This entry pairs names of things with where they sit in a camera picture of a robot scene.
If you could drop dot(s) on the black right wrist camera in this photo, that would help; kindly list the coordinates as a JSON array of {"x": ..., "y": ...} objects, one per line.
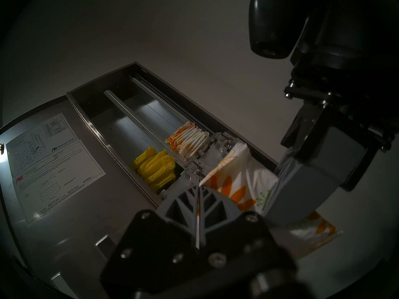
[{"x": 271, "y": 24}]

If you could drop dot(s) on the yellow wrapped pad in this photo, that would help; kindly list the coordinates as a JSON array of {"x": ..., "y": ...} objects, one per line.
[
  {"x": 160, "y": 168},
  {"x": 163, "y": 182},
  {"x": 144, "y": 156},
  {"x": 162, "y": 175},
  {"x": 153, "y": 162}
]

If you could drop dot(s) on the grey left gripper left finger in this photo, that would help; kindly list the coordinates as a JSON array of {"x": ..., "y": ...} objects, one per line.
[{"x": 156, "y": 254}]

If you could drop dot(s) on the white orange wrapped pad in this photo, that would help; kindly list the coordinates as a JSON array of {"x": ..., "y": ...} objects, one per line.
[
  {"x": 190, "y": 140},
  {"x": 194, "y": 142},
  {"x": 186, "y": 137},
  {"x": 201, "y": 149},
  {"x": 197, "y": 145}
]

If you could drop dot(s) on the white instruction sheet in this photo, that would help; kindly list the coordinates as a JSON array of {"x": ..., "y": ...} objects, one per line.
[{"x": 59, "y": 183}]

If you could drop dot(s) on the chrome dispenser lever mechanism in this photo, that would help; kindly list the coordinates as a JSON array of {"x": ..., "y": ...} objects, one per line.
[
  {"x": 194, "y": 170},
  {"x": 224, "y": 142}
]

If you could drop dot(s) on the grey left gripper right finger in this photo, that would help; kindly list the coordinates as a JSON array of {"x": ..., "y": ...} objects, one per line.
[{"x": 243, "y": 254}]

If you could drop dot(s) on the stainless steel dispenser cabinet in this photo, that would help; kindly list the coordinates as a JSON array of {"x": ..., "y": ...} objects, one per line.
[{"x": 131, "y": 92}]

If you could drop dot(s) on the stainless steel dispenser door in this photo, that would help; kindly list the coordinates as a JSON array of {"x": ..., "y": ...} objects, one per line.
[{"x": 78, "y": 233}]

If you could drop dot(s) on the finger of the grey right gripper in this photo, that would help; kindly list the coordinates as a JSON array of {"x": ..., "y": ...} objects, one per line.
[{"x": 305, "y": 183}]

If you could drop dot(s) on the white parts diagram sheet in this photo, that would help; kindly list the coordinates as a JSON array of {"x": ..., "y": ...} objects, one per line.
[{"x": 40, "y": 142}]

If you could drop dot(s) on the white pad orange flower print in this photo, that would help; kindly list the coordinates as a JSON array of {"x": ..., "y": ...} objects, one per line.
[{"x": 243, "y": 177}]

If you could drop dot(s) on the floral pad stack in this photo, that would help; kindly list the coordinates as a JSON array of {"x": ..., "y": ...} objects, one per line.
[{"x": 180, "y": 134}]

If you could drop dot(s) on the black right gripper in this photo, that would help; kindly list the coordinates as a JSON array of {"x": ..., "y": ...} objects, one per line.
[{"x": 352, "y": 52}]

